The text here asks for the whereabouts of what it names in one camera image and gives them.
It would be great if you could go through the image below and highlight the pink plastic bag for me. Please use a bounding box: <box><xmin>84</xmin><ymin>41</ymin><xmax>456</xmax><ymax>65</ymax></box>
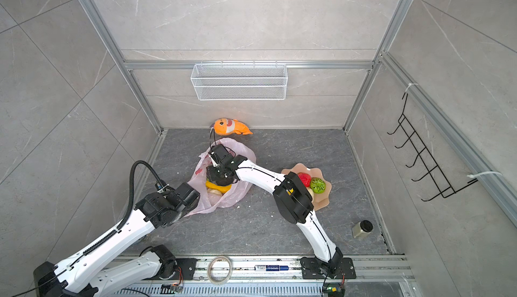
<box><xmin>188</xmin><ymin>137</ymin><xmax>257</xmax><ymax>216</ymax></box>

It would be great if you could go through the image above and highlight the red fruit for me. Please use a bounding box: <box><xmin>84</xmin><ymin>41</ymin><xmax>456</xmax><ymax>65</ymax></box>
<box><xmin>298</xmin><ymin>172</ymin><xmax>312</xmax><ymax>188</ymax></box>

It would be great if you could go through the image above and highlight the green fruit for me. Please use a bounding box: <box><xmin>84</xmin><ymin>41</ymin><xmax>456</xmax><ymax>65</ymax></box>
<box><xmin>310</xmin><ymin>177</ymin><xmax>327</xmax><ymax>194</ymax></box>

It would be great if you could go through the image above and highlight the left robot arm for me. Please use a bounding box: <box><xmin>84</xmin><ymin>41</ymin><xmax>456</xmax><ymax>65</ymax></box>
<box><xmin>34</xmin><ymin>183</ymin><xmax>200</xmax><ymax>296</ymax></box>

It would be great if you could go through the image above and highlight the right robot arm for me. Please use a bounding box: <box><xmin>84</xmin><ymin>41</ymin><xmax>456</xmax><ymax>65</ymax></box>
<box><xmin>208</xmin><ymin>144</ymin><xmax>343</xmax><ymax>279</ymax></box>

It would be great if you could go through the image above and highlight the banana in bag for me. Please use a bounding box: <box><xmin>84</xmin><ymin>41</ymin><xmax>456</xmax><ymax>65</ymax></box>
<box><xmin>205</xmin><ymin>180</ymin><xmax>232</xmax><ymax>196</ymax></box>

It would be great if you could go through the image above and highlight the orange fish plush toy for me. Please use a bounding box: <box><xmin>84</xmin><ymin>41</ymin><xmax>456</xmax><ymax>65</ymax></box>
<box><xmin>210</xmin><ymin>118</ymin><xmax>253</xmax><ymax>136</ymax></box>

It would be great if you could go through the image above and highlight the roll of clear tape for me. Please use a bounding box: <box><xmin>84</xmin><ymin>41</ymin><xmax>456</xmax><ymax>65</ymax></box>
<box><xmin>207</xmin><ymin>256</ymin><xmax>234</xmax><ymax>285</ymax></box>

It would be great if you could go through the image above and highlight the blue marker pen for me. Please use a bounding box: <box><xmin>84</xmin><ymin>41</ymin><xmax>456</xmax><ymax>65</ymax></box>
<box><xmin>254</xmin><ymin>265</ymin><xmax>289</xmax><ymax>272</ymax></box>

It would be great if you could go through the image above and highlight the pink shell-shaped plate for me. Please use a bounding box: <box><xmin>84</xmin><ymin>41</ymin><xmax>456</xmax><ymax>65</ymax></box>
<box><xmin>281</xmin><ymin>163</ymin><xmax>332</xmax><ymax>211</ymax></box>

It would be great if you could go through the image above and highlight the small metal can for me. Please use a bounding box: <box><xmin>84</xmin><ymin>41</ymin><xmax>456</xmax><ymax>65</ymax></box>
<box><xmin>351</xmin><ymin>220</ymin><xmax>374</xmax><ymax>239</ymax></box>

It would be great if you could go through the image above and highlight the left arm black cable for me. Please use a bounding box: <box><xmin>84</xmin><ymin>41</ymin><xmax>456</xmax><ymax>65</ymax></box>
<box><xmin>9</xmin><ymin>160</ymin><xmax>168</xmax><ymax>297</ymax></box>

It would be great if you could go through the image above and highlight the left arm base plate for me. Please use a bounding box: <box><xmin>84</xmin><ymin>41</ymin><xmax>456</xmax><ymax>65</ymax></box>
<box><xmin>158</xmin><ymin>258</ymin><xmax>197</xmax><ymax>281</ymax></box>

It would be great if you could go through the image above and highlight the white wire mesh basket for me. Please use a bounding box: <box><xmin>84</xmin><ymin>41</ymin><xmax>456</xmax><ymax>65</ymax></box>
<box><xmin>191</xmin><ymin>63</ymin><xmax>288</xmax><ymax>101</ymax></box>

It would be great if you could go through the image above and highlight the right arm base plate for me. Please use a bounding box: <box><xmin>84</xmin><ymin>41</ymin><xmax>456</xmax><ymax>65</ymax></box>
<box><xmin>300</xmin><ymin>257</ymin><xmax>357</xmax><ymax>279</ymax></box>

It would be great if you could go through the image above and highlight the black wire hook rack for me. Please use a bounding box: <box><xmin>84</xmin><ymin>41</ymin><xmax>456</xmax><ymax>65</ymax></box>
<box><xmin>386</xmin><ymin>94</ymin><xmax>479</xmax><ymax>202</ymax></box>

